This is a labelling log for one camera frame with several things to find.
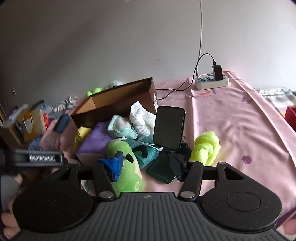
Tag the blue glasses case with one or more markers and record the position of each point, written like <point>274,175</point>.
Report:
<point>62,122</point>

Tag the dark green phone stand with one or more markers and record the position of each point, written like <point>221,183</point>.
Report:
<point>159,169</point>

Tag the brown cardboard carton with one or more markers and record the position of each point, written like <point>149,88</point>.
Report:
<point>11,136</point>

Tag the black tablet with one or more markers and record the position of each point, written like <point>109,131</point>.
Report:
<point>168,127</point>

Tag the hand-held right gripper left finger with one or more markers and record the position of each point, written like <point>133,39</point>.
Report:
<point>114,166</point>

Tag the dark green object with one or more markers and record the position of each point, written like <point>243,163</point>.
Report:
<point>37,104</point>

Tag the red gift box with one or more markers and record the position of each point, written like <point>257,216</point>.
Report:
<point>291,118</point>

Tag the pink floral bedsheet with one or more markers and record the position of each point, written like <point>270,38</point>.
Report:
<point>231,129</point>

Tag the pink teddy bear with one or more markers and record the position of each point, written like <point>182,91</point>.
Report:
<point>55,143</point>

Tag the green plush toy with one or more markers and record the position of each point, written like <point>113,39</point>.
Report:
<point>126,171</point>

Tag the brown cardboard box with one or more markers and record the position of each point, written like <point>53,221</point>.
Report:
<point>120,97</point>

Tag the purple cloth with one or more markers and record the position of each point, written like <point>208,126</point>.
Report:
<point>94,141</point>

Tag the black charger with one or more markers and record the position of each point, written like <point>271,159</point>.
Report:
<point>217,71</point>

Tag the white power strip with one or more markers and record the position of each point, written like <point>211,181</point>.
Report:
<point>211,82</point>

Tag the blue patterned cloth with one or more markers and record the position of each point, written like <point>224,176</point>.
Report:
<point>34,143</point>

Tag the lime green long plush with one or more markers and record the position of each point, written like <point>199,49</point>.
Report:
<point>94,91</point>

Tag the person's left hand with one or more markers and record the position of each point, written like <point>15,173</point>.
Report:
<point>10,226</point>

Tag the mint green cloth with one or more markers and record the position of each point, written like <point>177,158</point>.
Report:
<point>120,128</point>

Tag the yellow paper bag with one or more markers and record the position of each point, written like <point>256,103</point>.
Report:
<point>32,125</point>

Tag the neon yellow knotted cloth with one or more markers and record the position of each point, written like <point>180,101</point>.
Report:
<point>205,146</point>

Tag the white knit glove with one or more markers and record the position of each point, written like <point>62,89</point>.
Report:
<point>60,107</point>

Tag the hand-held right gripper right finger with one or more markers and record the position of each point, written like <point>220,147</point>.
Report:
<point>177,168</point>

